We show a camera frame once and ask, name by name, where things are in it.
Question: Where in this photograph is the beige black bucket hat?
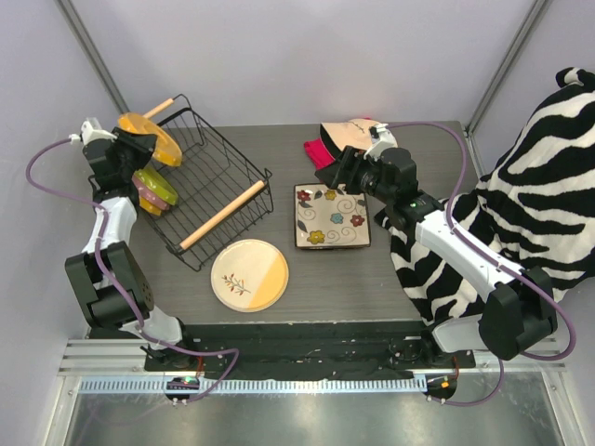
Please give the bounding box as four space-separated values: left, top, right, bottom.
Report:
319 118 379 159

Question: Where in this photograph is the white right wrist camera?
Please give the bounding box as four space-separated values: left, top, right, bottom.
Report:
364 124 398 161

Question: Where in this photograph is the cream flower square plate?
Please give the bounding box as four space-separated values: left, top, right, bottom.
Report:
293 184 371 250

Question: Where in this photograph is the green dotted round plate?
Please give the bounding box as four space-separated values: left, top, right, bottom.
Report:
133 165 179 206

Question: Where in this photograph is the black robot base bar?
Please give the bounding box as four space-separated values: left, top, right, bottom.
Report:
143 321 476 381

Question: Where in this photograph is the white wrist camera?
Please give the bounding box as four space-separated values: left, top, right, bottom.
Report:
364 124 398 161
67 117 116 146

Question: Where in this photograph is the red folded cloth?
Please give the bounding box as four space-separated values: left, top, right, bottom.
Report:
304 134 336 170

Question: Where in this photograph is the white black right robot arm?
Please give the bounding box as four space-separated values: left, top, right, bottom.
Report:
315 147 558 367

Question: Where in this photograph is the orange dotted round plate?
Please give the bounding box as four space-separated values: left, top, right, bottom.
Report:
210 239 289 313

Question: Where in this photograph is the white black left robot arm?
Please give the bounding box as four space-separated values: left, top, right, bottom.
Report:
65 118 198 371

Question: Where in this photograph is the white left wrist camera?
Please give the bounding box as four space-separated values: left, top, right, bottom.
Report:
67 117 116 146

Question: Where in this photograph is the grey slotted cable duct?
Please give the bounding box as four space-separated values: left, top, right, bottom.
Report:
78 375 427 395

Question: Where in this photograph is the zebra striped blanket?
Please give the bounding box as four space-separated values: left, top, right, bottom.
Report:
375 68 594 325

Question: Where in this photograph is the black wire dish rack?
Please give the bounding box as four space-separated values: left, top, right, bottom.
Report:
143 94 273 271

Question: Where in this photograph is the pink dotted round plate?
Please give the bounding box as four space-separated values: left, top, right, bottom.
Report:
132 177 170 215

